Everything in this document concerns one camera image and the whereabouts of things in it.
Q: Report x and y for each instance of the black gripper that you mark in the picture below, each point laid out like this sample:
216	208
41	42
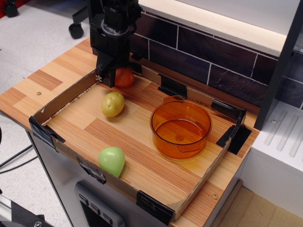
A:
111	47

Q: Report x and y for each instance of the white toy sink drainboard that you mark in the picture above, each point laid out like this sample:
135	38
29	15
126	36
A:
282	136

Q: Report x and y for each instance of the black clamp with screw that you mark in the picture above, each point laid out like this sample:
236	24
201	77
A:
14	215

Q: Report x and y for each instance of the yellow toy potato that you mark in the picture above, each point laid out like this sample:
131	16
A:
113	103

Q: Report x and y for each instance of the black office chair base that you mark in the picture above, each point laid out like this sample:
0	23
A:
75	29

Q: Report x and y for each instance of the grey control panel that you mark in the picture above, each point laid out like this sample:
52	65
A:
96	212

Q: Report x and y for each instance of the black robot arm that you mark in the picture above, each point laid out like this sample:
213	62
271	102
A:
111	23

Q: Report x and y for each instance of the orange transparent plastic pot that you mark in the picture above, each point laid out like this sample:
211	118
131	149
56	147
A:
180	127

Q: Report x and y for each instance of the orange toy carrot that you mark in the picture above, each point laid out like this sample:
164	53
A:
124	77

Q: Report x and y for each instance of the dark grey vertical post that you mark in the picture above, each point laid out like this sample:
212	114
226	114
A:
293	44

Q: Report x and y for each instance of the green toy pear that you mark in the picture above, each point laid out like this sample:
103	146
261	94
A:
112	160

